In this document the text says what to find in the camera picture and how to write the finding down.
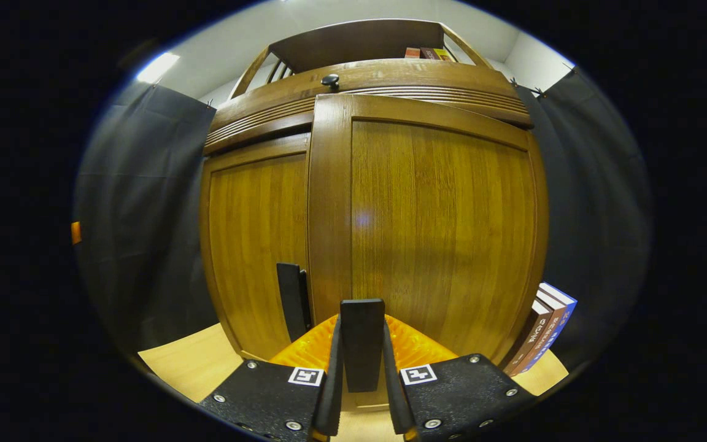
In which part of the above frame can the wooden cabinet drawer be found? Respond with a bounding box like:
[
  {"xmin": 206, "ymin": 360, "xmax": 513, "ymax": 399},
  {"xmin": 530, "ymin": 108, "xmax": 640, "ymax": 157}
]
[{"xmin": 204, "ymin": 58, "xmax": 533, "ymax": 154}]

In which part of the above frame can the black backdrop cloth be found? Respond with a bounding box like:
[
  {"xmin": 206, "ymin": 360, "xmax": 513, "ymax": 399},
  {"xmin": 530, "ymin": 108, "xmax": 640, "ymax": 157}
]
[{"xmin": 74, "ymin": 68, "xmax": 652, "ymax": 369}]

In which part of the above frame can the small ceiling light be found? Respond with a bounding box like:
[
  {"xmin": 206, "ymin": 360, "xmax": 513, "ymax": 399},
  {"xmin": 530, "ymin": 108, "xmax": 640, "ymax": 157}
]
[{"xmin": 137, "ymin": 52, "xmax": 180, "ymax": 84}]

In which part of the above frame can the wooden double-door shoe cabinet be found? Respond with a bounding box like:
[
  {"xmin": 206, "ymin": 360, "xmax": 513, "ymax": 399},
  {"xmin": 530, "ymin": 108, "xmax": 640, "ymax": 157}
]
[{"xmin": 199, "ymin": 18, "xmax": 549, "ymax": 412}]

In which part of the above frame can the wooden shoe cabinet door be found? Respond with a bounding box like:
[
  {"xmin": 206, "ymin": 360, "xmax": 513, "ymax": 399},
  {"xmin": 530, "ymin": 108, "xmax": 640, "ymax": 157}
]
[
  {"xmin": 306, "ymin": 93, "xmax": 549, "ymax": 409},
  {"xmin": 199, "ymin": 133, "xmax": 312, "ymax": 362}
]

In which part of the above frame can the blue spine book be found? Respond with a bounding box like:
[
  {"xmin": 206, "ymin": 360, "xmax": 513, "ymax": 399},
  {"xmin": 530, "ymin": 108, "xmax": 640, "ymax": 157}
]
[{"xmin": 522, "ymin": 282, "xmax": 577, "ymax": 373}]

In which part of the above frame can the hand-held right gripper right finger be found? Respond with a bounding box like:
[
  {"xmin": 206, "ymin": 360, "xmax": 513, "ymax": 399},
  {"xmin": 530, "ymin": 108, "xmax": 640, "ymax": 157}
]
[{"xmin": 381, "ymin": 314, "xmax": 537, "ymax": 442}]

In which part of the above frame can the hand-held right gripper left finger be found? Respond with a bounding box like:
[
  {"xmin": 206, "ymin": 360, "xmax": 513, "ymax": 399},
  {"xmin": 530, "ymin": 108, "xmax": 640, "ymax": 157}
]
[{"xmin": 199, "ymin": 313, "xmax": 345, "ymax": 442}]

